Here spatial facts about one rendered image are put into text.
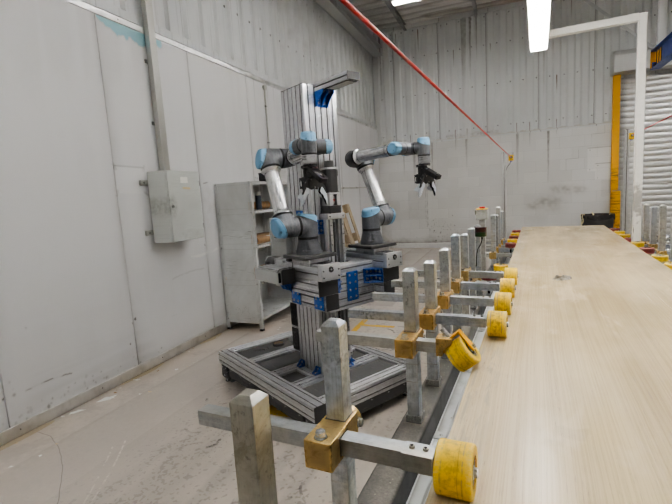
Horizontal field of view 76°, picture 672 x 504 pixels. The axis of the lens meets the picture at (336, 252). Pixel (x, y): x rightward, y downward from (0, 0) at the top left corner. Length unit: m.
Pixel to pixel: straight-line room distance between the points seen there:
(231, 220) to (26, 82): 2.07
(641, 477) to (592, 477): 0.07
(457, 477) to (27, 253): 3.02
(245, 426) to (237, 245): 4.06
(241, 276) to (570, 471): 4.04
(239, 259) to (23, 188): 2.07
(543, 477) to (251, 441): 0.48
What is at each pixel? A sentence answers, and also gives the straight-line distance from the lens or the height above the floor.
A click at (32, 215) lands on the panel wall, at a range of 3.39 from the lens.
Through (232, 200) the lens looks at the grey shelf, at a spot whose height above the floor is 1.37.
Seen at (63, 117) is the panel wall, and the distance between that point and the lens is 3.62.
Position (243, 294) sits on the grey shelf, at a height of 0.39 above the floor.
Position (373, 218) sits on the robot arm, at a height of 1.20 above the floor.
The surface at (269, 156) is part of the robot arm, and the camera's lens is 2.51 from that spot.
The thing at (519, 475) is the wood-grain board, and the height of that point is 0.90.
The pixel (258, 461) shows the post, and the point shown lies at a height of 1.05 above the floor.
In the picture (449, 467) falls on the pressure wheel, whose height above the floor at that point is 0.96.
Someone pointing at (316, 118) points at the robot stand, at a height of 1.83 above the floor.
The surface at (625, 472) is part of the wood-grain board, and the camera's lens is 0.89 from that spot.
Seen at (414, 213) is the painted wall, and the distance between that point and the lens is 10.32.
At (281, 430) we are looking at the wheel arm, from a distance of 0.84.
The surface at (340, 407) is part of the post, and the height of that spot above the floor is 1.00.
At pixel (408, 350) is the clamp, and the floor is 0.94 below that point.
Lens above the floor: 1.36
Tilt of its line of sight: 8 degrees down
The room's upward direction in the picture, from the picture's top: 4 degrees counter-clockwise
